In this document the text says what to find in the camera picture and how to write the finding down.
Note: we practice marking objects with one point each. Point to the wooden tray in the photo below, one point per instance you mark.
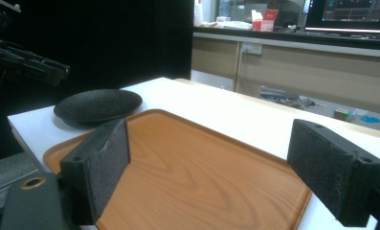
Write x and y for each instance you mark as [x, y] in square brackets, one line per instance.
[190, 172]

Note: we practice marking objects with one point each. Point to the pile of dark tools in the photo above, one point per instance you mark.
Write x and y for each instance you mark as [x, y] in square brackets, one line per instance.
[286, 97]

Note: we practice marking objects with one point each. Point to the grey padded seat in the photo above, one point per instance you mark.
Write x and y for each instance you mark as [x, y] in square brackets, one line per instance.
[9, 172]

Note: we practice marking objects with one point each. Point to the white wall socket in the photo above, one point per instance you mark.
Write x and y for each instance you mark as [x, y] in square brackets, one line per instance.
[252, 48]

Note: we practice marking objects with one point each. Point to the small green box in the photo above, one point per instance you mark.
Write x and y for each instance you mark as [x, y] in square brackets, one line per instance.
[343, 115]

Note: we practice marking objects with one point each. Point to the dark round plate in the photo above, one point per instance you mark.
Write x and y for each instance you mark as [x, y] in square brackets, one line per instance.
[96, 105]

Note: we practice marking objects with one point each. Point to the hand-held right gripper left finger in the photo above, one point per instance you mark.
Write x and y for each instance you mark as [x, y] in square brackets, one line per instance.
[96, 169]

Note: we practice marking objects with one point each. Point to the blue round lid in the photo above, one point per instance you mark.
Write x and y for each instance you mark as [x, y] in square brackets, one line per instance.
[370, 119]

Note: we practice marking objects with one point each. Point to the red and white box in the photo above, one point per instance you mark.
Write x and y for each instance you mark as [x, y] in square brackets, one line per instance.
[264, 20]

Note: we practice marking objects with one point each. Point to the beige counter with dark top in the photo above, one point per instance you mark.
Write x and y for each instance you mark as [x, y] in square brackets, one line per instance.
[305, 73]

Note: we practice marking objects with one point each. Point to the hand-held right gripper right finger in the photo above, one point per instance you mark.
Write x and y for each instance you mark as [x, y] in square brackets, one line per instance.
[331, 166]

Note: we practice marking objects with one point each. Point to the white paper stack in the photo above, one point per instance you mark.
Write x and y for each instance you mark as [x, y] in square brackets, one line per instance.
[230, 25]

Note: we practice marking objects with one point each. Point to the computer monitor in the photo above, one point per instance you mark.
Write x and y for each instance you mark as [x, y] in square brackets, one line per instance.
[353, 14]

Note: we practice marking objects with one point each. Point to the white paper roll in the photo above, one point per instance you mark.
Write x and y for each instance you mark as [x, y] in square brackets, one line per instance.
[198, 12]

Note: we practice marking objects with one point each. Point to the black curtain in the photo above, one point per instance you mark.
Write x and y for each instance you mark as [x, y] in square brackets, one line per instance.
[114, 41]

